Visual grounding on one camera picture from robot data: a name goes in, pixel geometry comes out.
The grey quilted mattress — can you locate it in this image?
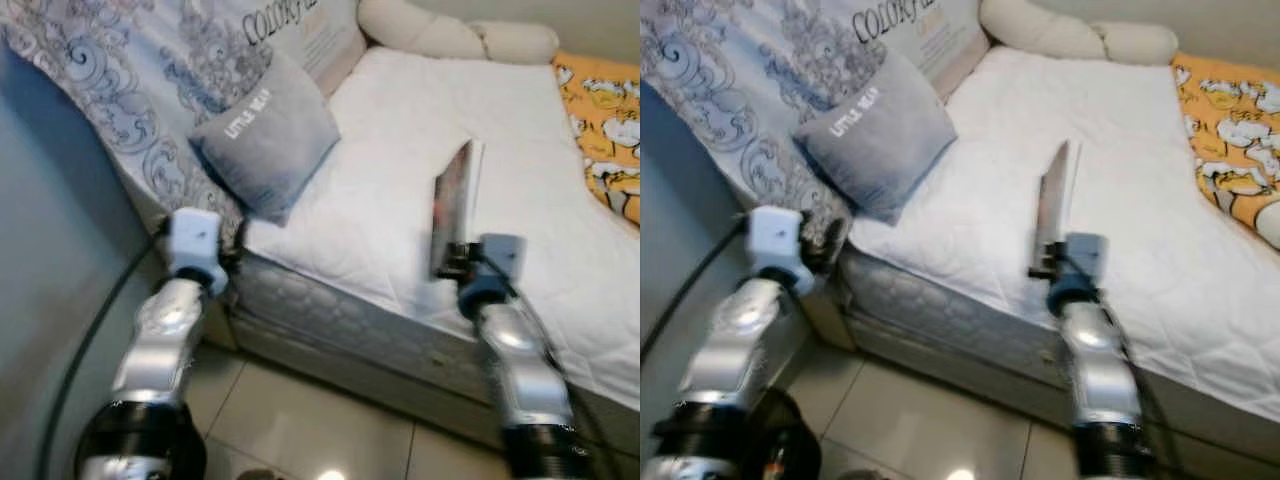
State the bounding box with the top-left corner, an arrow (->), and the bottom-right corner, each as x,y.
228,250 -> 641,426
838,250 -> 1280,441

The black robot leg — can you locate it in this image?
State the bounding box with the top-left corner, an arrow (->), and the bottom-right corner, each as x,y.
744,387 -> 824,480

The cream round cushion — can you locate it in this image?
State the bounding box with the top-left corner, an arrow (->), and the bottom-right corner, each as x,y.
1254,198 -> 1280,251

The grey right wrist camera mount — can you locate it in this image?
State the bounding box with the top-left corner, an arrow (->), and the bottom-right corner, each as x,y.
477,232 -> 529,293
1060,232 -> 1110,289

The white quilted mattress pad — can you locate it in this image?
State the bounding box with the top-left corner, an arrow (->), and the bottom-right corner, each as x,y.
243,44 -> 641,413
848,44 -> 1280,425

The grey square throw pillow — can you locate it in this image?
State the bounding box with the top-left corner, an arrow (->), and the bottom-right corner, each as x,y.
187,47 -> 342,229
794,47 -> 959,227

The orange cartoon print blanket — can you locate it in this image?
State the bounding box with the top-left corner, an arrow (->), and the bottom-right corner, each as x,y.
1169,51 -> 1280,233
551,51 -> 641,233

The thin glossy book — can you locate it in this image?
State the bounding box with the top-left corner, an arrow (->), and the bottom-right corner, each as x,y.
429,139 -> 487,283
1034,139 -> 1084,277

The large paisley patterned cushion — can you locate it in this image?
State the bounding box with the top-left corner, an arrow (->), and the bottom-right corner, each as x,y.
0,0 -> 367,239
640,0 -> 993,253

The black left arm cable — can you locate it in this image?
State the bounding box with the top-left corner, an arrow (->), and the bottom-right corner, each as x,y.
36,232 -> 173,480
640,218 -> 753,363

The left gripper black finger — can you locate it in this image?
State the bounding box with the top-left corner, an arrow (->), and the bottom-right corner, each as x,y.
822,212 -> 851,271

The cream bolster pillow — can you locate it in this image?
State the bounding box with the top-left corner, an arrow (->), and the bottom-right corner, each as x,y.
979,0 -> 1182,69
356,0 -> 562,67

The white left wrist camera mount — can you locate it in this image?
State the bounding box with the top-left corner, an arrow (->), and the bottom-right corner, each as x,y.
164,207 -> 224,283
747,205 -> 805,283

